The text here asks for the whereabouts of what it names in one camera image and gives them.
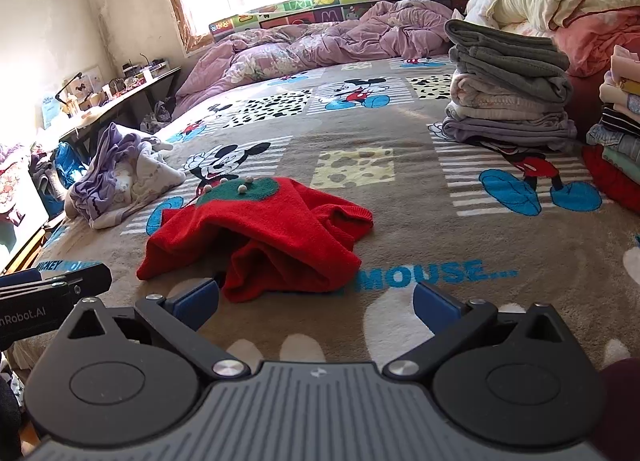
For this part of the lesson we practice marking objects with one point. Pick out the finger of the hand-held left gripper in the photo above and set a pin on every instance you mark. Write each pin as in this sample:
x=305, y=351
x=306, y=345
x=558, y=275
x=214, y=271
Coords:
x=85, y=277

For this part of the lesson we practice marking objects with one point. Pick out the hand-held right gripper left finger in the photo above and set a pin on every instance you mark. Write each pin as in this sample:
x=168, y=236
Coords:
x=197, y=301

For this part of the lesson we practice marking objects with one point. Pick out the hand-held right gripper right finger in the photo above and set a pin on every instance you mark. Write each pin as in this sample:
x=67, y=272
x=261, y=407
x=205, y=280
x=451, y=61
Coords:
x=434, y=308

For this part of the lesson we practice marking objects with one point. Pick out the red sweater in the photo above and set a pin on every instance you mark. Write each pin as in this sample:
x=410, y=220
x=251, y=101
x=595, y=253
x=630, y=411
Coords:
x=280, y=236

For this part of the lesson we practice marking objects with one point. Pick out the crumpled lavender clothes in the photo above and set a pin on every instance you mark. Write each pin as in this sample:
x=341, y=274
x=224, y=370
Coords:
x=115, y=176

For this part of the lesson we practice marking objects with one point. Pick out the stack of folded clothes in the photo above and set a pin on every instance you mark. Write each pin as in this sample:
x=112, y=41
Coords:
x=620, y=106

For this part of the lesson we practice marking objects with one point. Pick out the cartoon printed blanket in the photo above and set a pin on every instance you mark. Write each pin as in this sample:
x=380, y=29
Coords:
x=400, y=221

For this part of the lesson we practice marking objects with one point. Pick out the red floral cloth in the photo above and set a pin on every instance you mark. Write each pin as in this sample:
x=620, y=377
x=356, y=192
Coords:
x=10, y=186

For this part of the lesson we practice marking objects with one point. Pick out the light blue paper sheet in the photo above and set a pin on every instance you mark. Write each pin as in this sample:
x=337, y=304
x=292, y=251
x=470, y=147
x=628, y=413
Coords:
x=50, y=111

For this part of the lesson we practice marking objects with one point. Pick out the purple folded garment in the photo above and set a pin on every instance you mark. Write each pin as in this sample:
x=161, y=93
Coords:
x=500, y=133

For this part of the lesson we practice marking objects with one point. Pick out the white picture card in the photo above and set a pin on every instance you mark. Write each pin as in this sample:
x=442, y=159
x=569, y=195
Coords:
x=87, y=83

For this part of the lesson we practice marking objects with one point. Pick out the black desk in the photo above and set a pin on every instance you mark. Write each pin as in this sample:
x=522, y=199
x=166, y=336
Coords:
x=145, y=86

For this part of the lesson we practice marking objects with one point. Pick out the person's maroon clothing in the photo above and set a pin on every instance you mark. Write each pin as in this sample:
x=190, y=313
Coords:
x=622, y=406

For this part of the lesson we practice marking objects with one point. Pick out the grey folded garment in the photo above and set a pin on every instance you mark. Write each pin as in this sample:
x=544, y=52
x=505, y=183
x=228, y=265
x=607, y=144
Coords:
x=505, y=56

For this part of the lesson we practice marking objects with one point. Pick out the purple floral duvet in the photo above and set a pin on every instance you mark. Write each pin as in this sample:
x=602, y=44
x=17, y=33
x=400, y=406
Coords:
x=310, y=46

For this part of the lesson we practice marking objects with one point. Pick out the colourful letter foam mat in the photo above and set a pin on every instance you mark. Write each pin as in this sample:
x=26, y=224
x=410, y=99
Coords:
x=300, y=3

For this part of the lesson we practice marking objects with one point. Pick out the pink blanket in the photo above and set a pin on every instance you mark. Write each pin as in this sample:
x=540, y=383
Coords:
x=600, y=36

